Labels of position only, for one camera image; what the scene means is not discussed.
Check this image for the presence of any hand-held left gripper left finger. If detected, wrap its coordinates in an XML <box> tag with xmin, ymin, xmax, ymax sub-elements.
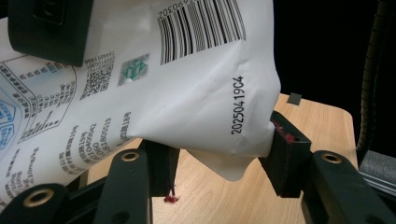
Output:
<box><xmin>141</xmin><ymin>139</ymin><xmax>181</xmax><ymax>204</ymax></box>

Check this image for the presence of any metal floor rail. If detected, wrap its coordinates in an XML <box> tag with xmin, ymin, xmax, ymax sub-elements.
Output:
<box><xmin>360</xmin><ymin>170</ymin><xmax>396</xmax><ymax>197</ymax></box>

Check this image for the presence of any black corrugated hose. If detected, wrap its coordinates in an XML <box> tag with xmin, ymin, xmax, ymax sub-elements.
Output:
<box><xmin>355</xmin><ymin>0</ymin><xmax>395</xmax><ymax>157</ymax></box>

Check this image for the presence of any white packet with blue print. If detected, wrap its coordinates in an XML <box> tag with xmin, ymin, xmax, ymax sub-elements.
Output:
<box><xmin>0</xmin><ymin>0</ymin><xmax>282</xmax><ymax>208</ymax></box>

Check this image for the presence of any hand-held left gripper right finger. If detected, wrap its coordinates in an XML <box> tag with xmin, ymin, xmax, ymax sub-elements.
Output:
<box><xmin>257</xmin><ymin>110</ymin><xmax>313</xmax><ymax>199</ymax></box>

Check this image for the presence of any grey tape piece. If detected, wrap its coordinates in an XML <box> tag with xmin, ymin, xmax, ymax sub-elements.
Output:
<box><xmin>287</xmin><ymin>91</ymin><xmax>304</xmax><ymax>106</ymax></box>

